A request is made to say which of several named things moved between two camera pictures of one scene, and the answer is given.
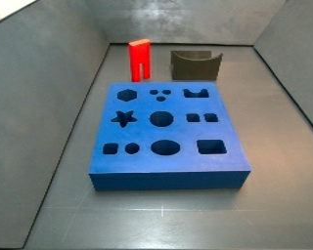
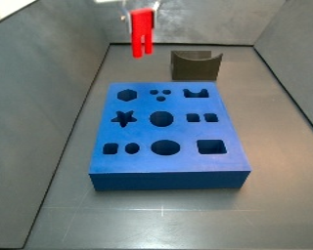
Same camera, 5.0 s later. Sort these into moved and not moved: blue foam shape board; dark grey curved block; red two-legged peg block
Moved: red two-legged peg block
Not moved: dark grey curved block; blue foam shape board
